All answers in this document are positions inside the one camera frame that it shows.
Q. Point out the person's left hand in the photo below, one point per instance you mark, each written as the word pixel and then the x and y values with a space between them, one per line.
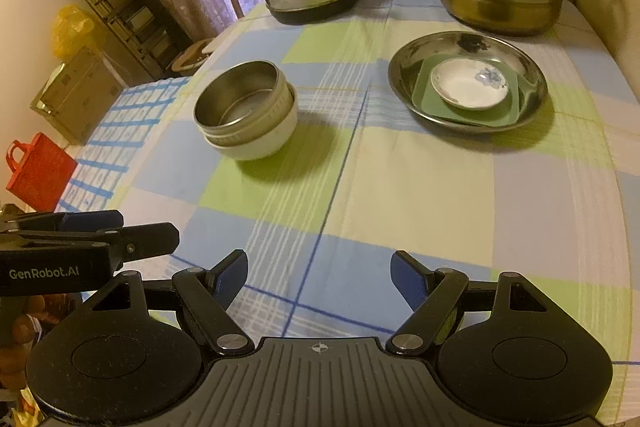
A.
pixel 20 332

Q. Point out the black metal rack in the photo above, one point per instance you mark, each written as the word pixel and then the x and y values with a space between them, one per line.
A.
pixel 125 7

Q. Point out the checkered tablecloth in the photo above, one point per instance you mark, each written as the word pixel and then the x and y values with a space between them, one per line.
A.
pixel 425 207

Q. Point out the yellow plastic bag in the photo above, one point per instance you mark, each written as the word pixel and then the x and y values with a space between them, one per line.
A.
pixel 72 32

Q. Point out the stainless steel bowl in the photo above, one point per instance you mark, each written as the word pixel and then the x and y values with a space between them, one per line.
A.
pixel 235 107

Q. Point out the round stainless steel plate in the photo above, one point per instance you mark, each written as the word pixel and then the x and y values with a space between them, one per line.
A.
pixel 415 57

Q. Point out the small white blue-flower plate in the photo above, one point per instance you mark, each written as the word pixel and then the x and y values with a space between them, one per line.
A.
pixel 465 87

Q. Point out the beige plastic basin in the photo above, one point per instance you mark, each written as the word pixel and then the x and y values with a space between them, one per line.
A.
pixel 192 56

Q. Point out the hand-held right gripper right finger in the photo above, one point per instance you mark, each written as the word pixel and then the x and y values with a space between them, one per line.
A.
pixel 410 282

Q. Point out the green square plate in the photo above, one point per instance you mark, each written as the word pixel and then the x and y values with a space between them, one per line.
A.
pixel 425 102

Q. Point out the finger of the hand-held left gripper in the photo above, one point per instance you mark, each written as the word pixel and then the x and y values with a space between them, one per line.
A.
pixel 92 221
pixel 147 243

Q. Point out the white ceramic bowl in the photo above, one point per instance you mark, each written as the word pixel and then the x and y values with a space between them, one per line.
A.
pixel 272 137

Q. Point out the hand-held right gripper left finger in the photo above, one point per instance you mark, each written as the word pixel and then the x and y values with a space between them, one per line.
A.
pixel 231 279

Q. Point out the cardboard box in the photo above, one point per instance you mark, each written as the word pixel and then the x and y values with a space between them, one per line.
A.
pixel 75 92

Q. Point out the red bag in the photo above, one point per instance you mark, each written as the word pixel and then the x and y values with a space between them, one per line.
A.
pixel 40 177

